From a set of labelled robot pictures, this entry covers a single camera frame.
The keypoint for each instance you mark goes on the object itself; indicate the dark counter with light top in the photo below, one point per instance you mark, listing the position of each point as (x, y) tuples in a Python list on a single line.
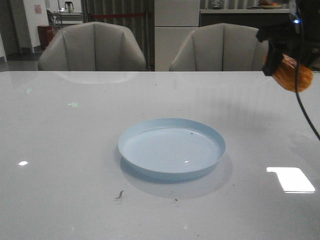
[(246, 17)]

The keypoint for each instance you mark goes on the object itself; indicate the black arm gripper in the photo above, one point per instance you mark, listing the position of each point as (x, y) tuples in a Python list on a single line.
[(301, 30)]

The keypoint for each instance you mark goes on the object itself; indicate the red trash bin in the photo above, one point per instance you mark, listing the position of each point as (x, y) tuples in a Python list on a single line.
[(45, 33)]

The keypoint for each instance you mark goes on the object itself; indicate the fruit bowl on counter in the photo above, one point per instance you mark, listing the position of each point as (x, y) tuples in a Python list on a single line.
[(267, 5)]

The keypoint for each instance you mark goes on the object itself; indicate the right grey upholstered chair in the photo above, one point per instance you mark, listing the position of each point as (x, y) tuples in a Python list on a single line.
[(220, 47)]

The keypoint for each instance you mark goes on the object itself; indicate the orange corn cob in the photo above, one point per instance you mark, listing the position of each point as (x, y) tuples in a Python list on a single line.
[(285, 75)]

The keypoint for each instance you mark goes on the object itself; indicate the white cabinet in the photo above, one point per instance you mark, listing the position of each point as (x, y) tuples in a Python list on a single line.
[(173, 20)]

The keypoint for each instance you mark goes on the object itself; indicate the left grey upholstered chair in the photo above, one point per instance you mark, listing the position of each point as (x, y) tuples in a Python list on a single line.
[(93, 46)]

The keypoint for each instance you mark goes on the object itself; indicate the red barrier belt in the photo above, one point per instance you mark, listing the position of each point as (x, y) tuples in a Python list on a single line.
[(120, 15)]

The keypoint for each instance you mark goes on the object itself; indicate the light blue round plate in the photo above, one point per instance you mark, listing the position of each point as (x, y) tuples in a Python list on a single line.
[(172, 149)]

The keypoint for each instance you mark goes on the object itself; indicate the pink wall notice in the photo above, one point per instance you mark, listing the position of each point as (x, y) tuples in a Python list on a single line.
[(37, 9)]

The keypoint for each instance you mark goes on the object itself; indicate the grey upholstered chair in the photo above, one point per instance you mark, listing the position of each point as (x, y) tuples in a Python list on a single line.
[(93, 46), (220, 47)]

